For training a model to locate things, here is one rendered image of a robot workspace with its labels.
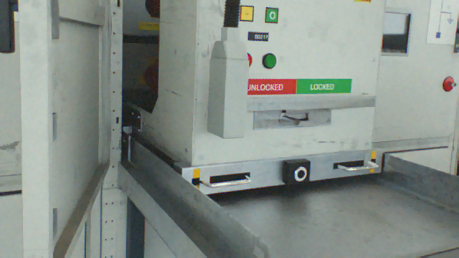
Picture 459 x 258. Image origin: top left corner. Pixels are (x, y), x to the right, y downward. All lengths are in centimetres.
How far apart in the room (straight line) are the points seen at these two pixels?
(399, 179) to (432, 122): 73
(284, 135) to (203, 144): 20
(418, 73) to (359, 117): 68
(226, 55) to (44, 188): 37
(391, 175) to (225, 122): 54
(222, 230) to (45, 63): 37
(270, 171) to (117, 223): 48
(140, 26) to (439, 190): 123
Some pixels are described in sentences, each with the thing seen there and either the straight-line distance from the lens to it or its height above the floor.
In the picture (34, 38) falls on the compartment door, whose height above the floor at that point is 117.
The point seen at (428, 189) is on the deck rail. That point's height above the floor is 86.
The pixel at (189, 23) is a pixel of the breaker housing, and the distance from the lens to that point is 89.
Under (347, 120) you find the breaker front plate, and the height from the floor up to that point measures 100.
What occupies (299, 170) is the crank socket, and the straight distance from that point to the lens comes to 99.
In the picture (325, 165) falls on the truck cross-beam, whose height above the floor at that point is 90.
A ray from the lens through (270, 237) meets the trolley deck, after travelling 79.
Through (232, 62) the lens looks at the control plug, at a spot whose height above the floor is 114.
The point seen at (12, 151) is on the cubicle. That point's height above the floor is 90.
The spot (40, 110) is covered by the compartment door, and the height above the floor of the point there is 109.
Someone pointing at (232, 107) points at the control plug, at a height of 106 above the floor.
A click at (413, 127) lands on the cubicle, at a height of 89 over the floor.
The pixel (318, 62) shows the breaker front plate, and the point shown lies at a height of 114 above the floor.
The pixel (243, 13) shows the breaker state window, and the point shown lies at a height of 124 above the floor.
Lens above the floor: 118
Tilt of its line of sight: 8 degrees down
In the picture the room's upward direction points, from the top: 3 degrees clockwise
